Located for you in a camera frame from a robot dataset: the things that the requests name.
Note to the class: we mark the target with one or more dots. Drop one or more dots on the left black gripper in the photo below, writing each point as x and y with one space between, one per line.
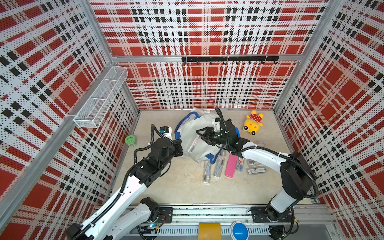
176 145

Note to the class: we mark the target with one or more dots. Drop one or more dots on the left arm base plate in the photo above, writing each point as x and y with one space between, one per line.
162 215

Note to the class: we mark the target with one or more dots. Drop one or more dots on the white canvas bag blue handles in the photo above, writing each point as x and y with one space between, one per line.
193 146

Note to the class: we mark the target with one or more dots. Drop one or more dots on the white wire wall basket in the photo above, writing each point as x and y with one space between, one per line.
97 105

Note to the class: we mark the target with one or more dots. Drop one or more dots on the yellow plush toy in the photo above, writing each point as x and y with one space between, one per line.
253 123

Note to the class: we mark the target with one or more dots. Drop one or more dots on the yellow block at front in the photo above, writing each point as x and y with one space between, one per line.
210 231

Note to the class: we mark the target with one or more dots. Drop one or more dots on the black hook rail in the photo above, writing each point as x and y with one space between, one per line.
225 59

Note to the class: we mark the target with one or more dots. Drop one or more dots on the pink pencil case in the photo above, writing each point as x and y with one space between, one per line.
231 166

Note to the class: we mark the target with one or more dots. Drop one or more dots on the green tape roll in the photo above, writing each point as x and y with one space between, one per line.
131 141

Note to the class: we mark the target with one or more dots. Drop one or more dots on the clear case barcode label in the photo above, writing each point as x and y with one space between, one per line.
256 171

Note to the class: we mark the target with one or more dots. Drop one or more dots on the clear compass case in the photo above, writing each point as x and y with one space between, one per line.
207 172

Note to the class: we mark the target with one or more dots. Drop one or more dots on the blue round button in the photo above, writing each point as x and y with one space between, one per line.
239 231

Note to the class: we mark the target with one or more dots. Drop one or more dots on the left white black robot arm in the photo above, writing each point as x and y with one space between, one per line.
110 222

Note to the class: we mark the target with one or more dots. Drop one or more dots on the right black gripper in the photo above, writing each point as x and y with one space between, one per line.
207 134

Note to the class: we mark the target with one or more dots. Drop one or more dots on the small clear stationery pack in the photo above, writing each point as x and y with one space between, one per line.
240 164

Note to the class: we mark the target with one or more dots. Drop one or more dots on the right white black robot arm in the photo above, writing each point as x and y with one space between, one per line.
298 179

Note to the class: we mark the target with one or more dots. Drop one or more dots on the clear plastic compass set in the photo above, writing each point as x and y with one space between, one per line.
252 163

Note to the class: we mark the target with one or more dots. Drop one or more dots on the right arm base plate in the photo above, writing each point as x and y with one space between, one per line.
264 214

